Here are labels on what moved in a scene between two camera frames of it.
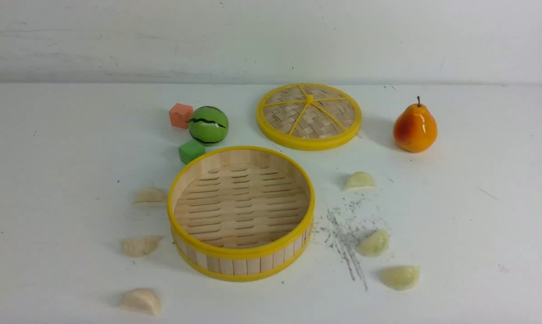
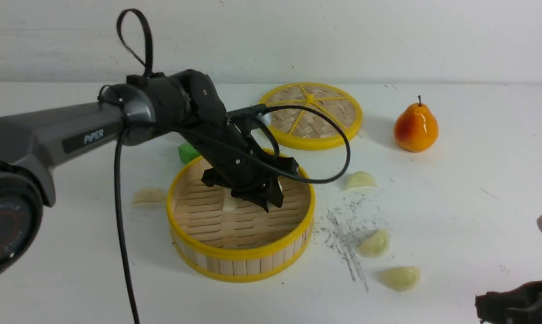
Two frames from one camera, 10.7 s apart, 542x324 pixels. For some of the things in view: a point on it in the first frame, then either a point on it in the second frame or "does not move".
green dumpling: (374, 245) does not move
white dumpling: (150, 196) does not move
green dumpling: (359, 179) does not move
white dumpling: (141, 247) to (229, 203)
